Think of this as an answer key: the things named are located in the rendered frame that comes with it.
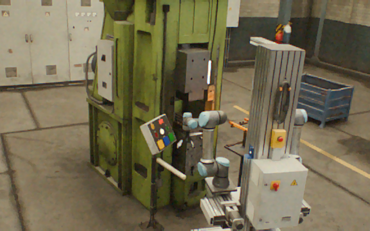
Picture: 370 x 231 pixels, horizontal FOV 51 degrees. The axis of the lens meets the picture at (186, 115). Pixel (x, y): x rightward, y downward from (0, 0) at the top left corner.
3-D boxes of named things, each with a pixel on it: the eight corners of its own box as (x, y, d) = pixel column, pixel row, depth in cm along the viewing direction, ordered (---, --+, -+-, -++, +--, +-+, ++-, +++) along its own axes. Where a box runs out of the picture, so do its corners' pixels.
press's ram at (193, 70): (213, 88, 405) (216, 50, 391) (185, 93, 382) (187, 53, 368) (188, 79, 435) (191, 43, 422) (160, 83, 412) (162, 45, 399)
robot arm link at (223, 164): (231, 176, 320) (232, 161, 315) (216, 178, 315) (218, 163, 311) (225, 169, 330) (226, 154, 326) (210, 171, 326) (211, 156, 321)
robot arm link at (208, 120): (218, 176, 315) (221, 112, 302) (202, 179, 309) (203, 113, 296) (212, 171, 326) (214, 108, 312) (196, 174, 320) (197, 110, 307)
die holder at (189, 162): (211, 166, 432) (214, 129, 416) (184, 175, 409) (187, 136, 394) (180, 148, 472) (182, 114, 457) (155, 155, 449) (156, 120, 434)
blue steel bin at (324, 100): (348, 120, 744) (356, 85, 719) (322, 127, 701) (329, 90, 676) (300, 103, 836) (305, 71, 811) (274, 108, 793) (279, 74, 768)
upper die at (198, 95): (203, 99, 400) (203, 90, 397) (188, 101, 388) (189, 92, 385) (178, 88, 431) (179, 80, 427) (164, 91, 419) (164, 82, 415)
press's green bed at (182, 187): (207, 202, 447) (211, 166, 432) (182, 212, 425) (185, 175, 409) (178, 182, 488) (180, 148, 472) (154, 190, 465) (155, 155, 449)
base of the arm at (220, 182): (232, 187, 321) (233, 177, 318) (214, 188, 318) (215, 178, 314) (226, 178, 335) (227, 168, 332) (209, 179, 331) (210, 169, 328)
